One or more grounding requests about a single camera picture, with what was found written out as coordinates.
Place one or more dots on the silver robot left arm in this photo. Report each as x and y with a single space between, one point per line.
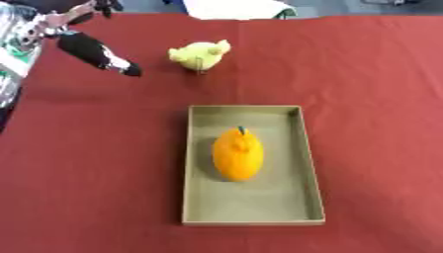
20 49

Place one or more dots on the orange toy fruit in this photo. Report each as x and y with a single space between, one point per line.
237 154

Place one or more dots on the yellow soft toy chick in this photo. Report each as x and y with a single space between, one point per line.
199 55

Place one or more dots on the tan cardboard box green inside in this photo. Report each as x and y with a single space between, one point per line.
277 197

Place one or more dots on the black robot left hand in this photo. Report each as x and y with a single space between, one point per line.
92 51

